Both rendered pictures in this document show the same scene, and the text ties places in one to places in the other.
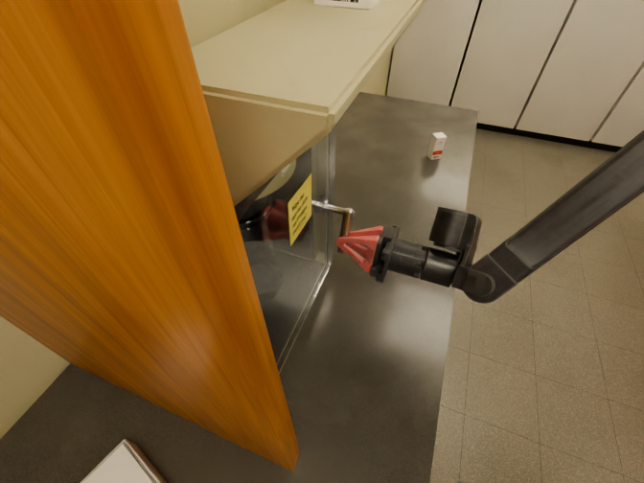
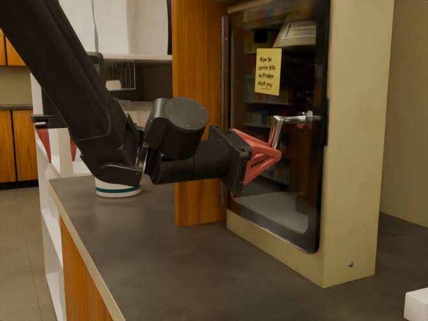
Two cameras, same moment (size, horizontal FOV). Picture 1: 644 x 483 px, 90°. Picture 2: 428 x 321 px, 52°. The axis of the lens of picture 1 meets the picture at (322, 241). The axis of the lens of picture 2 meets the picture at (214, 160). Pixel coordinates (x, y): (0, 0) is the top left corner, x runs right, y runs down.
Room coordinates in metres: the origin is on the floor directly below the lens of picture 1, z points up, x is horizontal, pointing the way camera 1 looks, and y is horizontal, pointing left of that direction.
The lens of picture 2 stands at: (0.78, -0.60, 1.26)
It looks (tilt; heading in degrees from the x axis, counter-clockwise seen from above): 10 degrees down; 132
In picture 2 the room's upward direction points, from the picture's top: straight up
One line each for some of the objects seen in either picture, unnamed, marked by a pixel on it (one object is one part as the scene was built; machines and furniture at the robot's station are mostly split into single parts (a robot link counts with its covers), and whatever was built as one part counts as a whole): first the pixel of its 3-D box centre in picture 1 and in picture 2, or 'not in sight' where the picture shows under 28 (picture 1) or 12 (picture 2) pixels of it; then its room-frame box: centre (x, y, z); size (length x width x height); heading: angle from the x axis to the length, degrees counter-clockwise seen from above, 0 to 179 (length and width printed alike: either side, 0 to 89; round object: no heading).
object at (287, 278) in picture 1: (298, 253); (265, 120); (0.33, 0.04, 1.19); 0.30 x 0.01 x 0.40; 158
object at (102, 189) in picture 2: not in sight; (118, 167); (-0.25, 0.13, 1.01); 0.13 x 0.13 x 0.15
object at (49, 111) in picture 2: not in sight; (57, 105); (-0.06, -0.15, 1.21); 0.10 x 0.07 x 0.07; 68
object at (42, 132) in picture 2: not in sight; (55, 140); (-0.06, -0.15, 1.14); 0.07 x 0.07 x 0.09; 68
